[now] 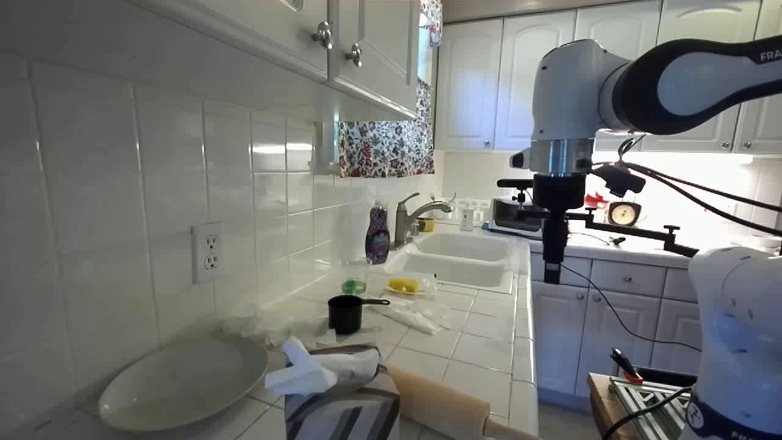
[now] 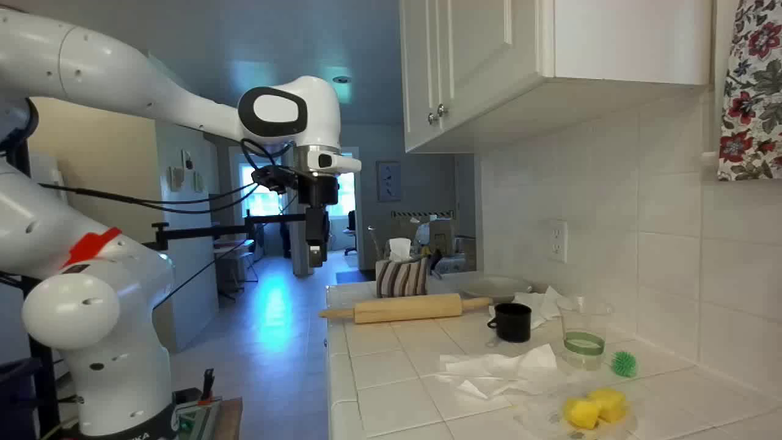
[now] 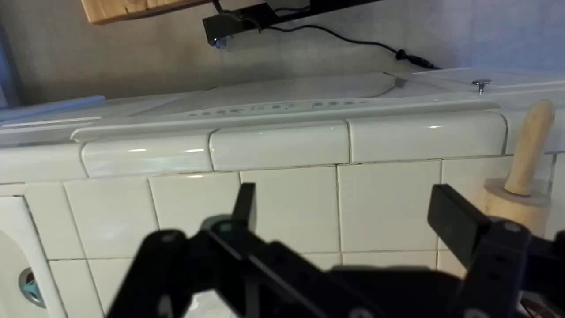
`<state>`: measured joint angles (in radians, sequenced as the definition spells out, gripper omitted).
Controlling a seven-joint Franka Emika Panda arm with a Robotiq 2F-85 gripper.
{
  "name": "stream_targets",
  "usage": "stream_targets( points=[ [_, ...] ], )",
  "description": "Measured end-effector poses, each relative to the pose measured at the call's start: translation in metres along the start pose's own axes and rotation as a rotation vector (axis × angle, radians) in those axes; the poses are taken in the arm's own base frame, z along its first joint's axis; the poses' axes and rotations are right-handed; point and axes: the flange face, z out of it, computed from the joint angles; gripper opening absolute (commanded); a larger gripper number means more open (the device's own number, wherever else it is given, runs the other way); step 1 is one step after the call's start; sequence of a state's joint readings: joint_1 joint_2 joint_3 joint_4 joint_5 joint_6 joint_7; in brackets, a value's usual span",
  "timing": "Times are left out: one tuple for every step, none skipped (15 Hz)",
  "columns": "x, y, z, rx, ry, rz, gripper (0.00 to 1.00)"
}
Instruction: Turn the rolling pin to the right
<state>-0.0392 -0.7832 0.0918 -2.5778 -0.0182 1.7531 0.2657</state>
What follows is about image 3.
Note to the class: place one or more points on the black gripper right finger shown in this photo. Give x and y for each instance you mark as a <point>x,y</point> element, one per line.
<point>505,270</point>

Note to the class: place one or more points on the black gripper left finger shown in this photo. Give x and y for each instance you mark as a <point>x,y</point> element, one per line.
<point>177,275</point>

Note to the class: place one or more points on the wooden rolling pin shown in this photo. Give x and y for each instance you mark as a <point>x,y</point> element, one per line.
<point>530,146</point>

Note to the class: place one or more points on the white sink basin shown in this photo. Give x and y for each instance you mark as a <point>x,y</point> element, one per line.
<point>15,265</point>

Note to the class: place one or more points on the white appliance with buttons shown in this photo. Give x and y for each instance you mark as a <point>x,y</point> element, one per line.
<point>294,97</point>

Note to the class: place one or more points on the wooden base board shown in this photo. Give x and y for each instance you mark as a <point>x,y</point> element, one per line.
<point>129,7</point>

